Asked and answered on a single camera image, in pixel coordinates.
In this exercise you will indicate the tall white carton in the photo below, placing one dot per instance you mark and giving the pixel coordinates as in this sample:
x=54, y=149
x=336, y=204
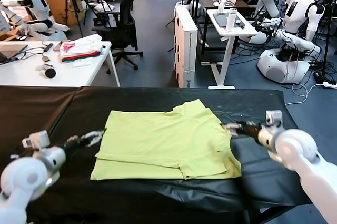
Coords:
x=187, y=49

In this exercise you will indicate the white water bottle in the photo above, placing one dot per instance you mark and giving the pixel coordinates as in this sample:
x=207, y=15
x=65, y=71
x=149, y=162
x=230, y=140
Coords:
x=230, y=20

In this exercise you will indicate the dark grey tablet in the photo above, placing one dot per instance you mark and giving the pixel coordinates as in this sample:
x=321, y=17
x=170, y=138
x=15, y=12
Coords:
x=219, y=19

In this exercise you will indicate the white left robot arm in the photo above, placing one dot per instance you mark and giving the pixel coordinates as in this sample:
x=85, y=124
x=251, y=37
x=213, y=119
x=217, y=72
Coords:
x=26, y=176

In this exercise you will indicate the small black remote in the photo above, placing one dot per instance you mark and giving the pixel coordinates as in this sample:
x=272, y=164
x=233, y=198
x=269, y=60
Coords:
x=240, y=24

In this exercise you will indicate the black office chair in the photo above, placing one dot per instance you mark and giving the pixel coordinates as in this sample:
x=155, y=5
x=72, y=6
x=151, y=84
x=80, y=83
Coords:
x=127, y=23

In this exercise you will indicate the grey laptop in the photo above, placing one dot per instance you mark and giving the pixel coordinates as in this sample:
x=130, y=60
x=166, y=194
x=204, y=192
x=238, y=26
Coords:
x=9, y=49

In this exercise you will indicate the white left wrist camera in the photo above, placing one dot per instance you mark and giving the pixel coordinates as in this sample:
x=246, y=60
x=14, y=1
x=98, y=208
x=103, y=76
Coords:
x=39, y=138

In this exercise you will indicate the green folded garment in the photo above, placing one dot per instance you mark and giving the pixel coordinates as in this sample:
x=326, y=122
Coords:
x=75, y=59

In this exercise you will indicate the white work table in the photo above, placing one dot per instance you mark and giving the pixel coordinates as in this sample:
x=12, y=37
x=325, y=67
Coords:
x=25, y=78

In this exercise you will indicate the black cylinder speaker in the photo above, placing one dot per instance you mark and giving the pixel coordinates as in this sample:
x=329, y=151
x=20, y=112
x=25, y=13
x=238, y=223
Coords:
x=50, y=72

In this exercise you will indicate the small white device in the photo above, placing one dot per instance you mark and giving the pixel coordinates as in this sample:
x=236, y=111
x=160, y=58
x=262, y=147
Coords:
x=41, y=66

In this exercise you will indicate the white standing desk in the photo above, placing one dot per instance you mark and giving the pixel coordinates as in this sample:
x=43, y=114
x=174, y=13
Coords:
x=236, y=32

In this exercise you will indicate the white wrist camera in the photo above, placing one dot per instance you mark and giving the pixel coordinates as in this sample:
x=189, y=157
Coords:
x=39, y=138
x=275, y=117

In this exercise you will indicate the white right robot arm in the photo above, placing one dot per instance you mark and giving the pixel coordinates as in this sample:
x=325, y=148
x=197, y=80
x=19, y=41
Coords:
x=297, y=147

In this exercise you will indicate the yellow-green t-shirt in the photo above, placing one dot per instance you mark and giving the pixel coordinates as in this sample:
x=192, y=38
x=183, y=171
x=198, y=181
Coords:
x=158, y=142

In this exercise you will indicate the red folded garment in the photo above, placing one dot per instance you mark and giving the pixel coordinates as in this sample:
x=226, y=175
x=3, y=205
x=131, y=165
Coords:
x=86, y=54

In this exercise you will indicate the black stand pole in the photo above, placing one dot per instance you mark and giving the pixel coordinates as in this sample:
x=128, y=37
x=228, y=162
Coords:
x=326, y=37

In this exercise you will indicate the black power brick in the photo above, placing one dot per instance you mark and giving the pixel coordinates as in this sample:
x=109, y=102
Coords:
x=318, y=76

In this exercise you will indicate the black adapter dongle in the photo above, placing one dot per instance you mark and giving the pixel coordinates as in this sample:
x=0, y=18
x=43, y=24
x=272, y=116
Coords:
x=48, y=46

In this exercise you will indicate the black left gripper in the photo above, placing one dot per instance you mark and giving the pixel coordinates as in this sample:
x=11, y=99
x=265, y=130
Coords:
x=75, y=143

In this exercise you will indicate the black plastic table cover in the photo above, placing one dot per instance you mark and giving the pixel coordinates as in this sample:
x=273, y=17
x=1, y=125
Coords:
x=158, y=195
x=31, y=108

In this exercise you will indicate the white humanoid robot round base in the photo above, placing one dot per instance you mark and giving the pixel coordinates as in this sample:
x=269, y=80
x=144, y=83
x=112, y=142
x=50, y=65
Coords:
x=281, y=67

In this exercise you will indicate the brown cardboard box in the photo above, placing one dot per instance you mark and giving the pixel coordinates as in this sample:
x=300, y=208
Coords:
x=58, y=7

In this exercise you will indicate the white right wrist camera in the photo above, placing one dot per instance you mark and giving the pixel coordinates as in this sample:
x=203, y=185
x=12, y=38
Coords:
x=275, y=117

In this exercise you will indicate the white tissue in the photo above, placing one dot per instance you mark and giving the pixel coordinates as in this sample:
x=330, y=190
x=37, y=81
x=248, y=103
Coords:
x=80, y=63

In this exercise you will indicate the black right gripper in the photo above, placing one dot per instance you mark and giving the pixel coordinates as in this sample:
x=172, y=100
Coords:
x=251, y=130

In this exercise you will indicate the white robot with black panel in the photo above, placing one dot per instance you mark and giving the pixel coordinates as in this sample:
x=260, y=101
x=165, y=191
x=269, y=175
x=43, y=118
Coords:
x=38, y=4

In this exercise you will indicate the white power strip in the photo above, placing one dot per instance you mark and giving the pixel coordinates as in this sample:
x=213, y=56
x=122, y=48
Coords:
x=329, y=84

